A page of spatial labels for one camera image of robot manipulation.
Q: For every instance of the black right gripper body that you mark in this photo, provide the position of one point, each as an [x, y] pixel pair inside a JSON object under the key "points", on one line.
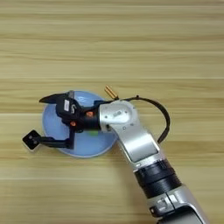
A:
{"points": [[87, 119]]}

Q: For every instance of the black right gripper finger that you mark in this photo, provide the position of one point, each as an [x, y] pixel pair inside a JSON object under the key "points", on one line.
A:
{"points": [[55, 142], [55, 97]]}

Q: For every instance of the round light blue plate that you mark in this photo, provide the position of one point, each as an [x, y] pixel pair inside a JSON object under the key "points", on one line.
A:
{"points": [[87, 145]]}

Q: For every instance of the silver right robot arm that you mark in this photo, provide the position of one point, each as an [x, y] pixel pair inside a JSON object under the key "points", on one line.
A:
{"points": [[137, 140]]}

